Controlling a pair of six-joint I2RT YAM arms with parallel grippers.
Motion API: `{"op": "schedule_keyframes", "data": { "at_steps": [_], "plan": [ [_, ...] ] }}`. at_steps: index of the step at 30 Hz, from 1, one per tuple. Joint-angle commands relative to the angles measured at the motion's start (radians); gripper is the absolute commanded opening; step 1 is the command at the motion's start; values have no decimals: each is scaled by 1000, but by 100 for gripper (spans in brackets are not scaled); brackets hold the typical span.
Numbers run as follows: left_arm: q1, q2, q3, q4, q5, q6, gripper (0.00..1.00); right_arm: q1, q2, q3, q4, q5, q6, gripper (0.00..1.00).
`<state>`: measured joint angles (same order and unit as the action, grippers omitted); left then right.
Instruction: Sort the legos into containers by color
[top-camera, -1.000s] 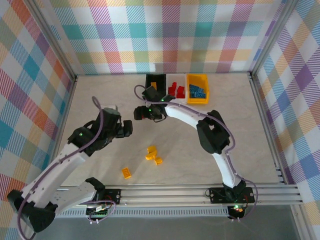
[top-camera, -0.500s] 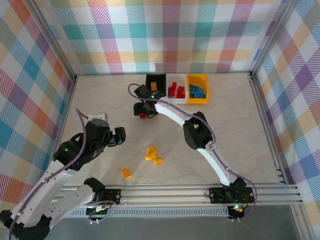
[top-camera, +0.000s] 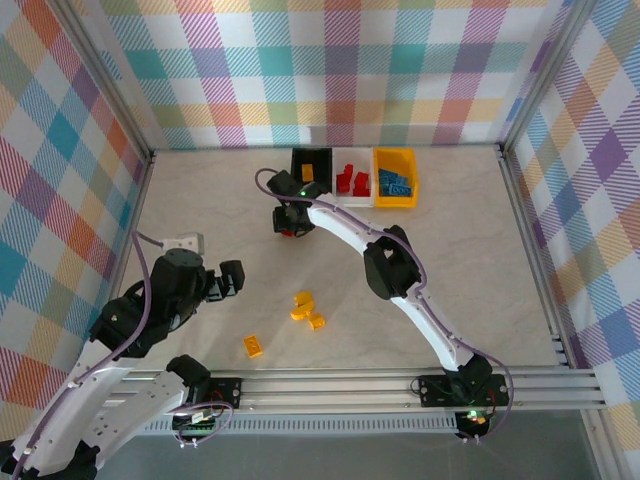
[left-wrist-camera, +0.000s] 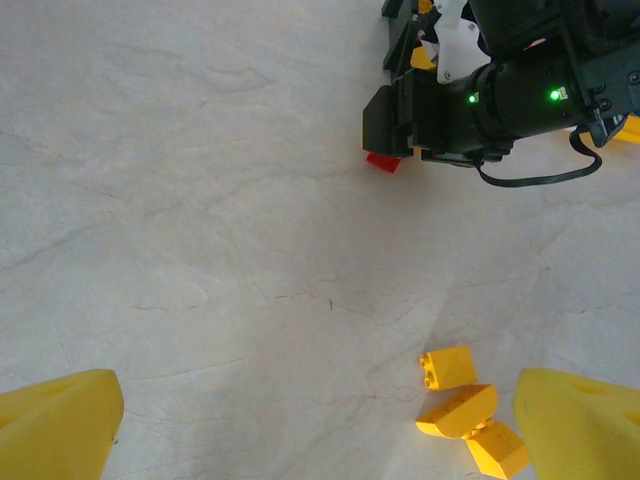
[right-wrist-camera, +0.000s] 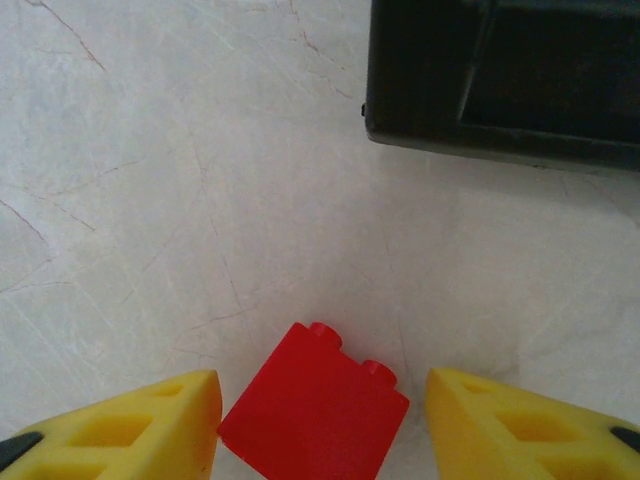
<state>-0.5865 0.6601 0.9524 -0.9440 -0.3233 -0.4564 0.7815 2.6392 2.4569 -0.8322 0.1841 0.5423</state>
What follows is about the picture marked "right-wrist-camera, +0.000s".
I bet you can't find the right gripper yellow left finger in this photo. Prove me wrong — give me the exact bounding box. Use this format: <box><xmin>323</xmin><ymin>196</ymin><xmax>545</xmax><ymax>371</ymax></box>
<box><xmin>0</xmin><ymin>368</ymin><xmax>222</xmax><ymax>480</ymax></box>

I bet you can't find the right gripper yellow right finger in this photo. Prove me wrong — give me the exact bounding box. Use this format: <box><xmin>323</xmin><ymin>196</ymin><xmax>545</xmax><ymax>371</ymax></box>
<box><xmin>424</xmin><ymin>367</ymin><xmax>640</xmax><ymax>480</ymax></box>

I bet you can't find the black plastic bin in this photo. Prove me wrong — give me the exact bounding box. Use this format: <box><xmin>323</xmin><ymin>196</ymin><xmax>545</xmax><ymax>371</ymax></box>
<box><xmin>360</xmin><ymin>0</ymin><xmax>640</xmax><ymax>175</ymax></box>

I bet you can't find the red lego brick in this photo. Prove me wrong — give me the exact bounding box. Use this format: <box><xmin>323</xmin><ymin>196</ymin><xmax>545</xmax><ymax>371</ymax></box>
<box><xmin>215</xmin><ymin>321</ymin><xmax>411</xmax><ymax>480</ymax></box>

